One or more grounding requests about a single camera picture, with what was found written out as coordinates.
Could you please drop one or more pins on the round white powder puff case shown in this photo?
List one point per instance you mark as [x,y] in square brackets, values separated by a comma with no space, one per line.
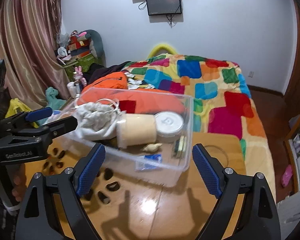
[169,126]

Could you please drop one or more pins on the teal dinosaur plush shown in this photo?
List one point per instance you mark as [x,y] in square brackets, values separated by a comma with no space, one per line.
[53,100]

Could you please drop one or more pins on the cream frosted plastic jar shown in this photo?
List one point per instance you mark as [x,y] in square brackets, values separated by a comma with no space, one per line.
[135,129]

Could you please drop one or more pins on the small black wall monitor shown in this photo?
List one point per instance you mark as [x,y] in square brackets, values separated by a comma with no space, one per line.
[164,7]

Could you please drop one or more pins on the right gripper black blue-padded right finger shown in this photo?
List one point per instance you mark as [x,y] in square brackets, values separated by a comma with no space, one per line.
[258,218]

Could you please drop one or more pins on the person's left hand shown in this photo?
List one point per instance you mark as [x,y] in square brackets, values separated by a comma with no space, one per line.
[17,174]

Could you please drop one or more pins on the colourful patchwork blanket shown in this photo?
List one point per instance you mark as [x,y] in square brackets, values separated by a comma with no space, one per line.
[222,102]

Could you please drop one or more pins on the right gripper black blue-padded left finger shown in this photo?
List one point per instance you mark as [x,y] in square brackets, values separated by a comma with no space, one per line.
[38,216]

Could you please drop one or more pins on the pink striped curtain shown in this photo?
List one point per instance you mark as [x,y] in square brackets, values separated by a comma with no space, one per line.
[28,40]

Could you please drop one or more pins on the pink bunny figurine bottle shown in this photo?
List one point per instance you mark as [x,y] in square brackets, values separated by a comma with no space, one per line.
[76,86]

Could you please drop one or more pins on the orange quilted jacket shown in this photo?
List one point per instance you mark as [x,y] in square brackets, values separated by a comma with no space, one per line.
[148,101]

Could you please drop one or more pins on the white drawstring pouch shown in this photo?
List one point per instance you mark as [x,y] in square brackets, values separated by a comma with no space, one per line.
[97,120]

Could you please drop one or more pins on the beige spiral seashell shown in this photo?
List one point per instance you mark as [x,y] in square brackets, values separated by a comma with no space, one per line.
[152,148]

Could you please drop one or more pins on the pile of toys and boxes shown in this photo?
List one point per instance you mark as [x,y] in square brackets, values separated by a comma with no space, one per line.
[79,45]

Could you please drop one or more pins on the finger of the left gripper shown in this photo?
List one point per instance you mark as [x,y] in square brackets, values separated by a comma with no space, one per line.
[23,120]
[58,128]

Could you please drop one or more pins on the blue Max staples box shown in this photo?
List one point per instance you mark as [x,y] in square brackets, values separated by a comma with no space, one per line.
[148,162]

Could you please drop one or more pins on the clear plastic storage bin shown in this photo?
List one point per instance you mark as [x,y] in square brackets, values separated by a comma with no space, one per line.
[123,160]

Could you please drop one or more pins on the pink croc shoe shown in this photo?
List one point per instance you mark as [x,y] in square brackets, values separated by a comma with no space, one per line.
[287,175]

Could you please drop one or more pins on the red velvet pouch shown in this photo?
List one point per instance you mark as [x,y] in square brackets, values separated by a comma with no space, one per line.
[127,106]

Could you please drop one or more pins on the yellow cloth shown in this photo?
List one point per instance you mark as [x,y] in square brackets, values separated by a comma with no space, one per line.
[16,106]

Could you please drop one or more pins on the wall power socket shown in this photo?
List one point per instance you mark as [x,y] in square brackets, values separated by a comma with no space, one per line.
[251,74]

